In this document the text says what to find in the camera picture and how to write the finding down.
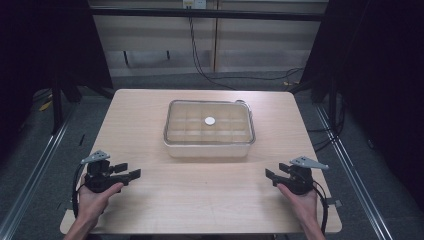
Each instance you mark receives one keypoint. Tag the black stand post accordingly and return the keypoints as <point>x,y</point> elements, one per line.
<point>57,106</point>

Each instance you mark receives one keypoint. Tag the person's right hand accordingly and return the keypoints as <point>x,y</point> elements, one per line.
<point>305,205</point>

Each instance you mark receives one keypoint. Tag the white round disc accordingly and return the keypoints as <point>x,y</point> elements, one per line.
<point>209,120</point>

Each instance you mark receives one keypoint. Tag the metal floor rail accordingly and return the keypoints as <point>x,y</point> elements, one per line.
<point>33,173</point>
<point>353,173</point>

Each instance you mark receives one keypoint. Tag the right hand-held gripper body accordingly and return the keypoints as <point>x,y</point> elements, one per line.
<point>300,181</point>

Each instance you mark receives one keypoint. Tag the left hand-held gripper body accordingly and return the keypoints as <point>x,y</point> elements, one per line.
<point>100,178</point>

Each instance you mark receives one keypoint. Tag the dark curtain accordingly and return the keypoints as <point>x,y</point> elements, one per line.
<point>376,66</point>
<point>43,43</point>

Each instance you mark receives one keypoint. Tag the black horizontal bar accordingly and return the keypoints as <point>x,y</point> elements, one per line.
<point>206,14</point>

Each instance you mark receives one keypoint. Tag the yellow floor object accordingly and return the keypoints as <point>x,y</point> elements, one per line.
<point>45,105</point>

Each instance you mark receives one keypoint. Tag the grey table bracket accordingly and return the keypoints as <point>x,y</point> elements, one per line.
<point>333,202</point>

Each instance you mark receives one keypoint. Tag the white wall socket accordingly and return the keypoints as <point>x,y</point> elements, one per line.
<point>194,3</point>

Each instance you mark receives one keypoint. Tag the clear lidded storage box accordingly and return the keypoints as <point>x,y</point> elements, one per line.
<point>209,133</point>

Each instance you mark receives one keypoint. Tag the person's left hand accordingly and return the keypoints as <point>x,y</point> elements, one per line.
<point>91,203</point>

